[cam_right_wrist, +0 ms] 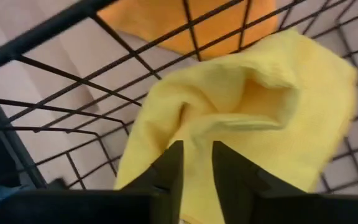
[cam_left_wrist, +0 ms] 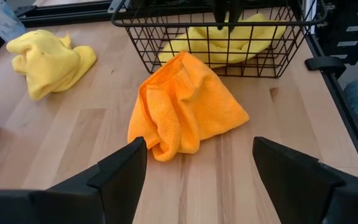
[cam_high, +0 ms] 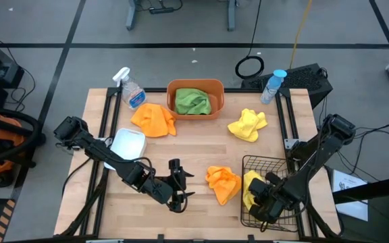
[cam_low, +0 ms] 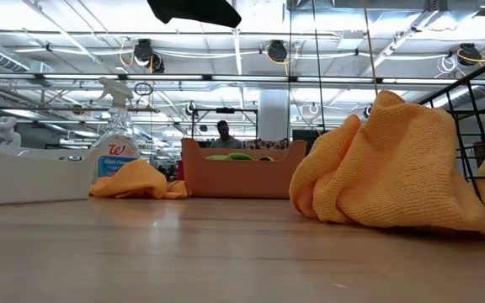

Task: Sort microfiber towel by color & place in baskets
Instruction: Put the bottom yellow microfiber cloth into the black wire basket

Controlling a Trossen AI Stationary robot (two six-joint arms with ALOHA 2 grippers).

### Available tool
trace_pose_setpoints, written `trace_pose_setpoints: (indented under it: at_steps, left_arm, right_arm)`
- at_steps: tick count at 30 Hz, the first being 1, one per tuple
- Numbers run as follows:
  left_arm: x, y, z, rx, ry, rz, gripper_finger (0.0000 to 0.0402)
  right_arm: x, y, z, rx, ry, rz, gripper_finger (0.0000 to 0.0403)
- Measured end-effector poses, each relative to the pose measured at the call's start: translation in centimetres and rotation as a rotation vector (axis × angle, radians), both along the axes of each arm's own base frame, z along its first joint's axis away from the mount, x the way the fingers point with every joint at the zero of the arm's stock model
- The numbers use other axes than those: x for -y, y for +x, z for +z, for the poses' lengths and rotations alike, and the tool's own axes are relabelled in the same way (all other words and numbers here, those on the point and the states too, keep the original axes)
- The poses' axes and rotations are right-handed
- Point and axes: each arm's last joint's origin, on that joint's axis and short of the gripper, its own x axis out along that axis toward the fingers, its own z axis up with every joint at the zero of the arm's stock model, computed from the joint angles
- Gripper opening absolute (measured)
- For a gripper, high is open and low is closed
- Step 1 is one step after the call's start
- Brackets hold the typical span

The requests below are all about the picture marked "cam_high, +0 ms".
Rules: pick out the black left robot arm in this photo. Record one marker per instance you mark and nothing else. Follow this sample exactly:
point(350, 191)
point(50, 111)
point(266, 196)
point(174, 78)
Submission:
point(96, 150)

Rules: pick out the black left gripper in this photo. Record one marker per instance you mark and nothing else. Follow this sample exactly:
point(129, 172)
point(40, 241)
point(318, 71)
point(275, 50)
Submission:
point(160, 190)

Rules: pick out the black aluminium table frame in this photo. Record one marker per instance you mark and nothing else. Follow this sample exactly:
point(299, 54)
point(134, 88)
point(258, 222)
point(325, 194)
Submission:
point(241, 90)

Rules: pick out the orange microfiber towel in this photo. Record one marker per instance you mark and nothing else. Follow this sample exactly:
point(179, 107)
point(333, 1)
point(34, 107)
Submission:
point(154, 119)
point(223, 184)

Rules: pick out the black power strip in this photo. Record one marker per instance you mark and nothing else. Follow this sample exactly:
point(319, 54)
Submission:
point(160, 10)

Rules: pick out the black perforated computer tower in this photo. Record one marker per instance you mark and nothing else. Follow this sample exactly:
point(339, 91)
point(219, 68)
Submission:
point(302, 79)

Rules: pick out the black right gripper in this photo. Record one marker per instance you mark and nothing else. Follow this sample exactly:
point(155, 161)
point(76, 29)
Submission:
point(275, 199)

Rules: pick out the yellow microfiber towel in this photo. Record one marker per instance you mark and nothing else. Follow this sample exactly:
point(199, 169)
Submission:
point(246, 126)
point(246, 197)

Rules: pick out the clear glass cleaner spray bottle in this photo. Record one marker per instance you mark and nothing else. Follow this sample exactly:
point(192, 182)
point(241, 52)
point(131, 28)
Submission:
point(133, 96)

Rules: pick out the orange and black shop vacuum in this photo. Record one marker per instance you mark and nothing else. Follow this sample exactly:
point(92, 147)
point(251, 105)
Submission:
point(2, 133)

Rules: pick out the green microfiber towel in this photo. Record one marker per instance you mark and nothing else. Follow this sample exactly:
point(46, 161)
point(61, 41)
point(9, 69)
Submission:
point(192, 101)

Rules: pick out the white plastic basket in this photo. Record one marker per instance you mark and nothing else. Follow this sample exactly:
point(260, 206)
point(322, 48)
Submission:
point(128, 145)

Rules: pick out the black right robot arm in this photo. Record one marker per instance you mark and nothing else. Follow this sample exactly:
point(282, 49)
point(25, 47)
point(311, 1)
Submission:
point(316, 158)

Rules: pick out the white paper sheet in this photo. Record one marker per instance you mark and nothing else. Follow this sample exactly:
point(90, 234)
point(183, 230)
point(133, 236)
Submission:
point(353, 209)

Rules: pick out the orange plastic basket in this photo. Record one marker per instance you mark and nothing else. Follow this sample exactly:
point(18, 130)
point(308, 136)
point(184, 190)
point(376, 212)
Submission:
point(216, 91)

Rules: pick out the grey desk leg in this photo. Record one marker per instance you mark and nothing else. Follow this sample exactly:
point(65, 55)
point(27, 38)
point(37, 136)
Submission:
point(231, 15)
point(131, 15)

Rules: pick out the black metal beam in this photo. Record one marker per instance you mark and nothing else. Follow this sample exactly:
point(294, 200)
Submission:
point(383, 185)

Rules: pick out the blue cap water bottle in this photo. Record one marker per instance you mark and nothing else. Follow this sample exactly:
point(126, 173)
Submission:
point(270, 89)

